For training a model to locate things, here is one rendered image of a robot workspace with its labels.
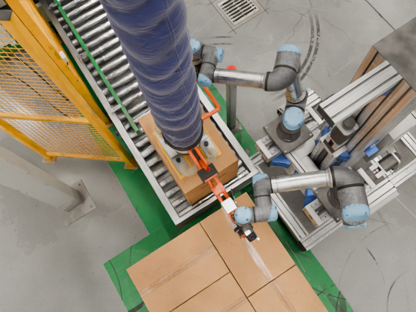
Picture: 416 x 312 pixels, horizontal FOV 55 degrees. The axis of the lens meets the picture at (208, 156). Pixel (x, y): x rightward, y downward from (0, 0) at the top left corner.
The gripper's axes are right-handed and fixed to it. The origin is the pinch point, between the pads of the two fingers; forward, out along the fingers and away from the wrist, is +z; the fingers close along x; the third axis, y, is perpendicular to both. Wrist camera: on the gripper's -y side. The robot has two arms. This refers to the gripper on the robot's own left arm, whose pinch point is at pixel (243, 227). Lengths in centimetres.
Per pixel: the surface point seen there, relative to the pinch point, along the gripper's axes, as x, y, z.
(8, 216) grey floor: 158, 123, 124
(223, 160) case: -14, 44, 30
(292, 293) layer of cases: -10, -48, 70
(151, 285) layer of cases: 68, 5, 69
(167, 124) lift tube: 9, 52, -48
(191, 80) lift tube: -6, 51, -76
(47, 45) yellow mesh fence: 44, 155, -4
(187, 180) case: 12, 45, 30
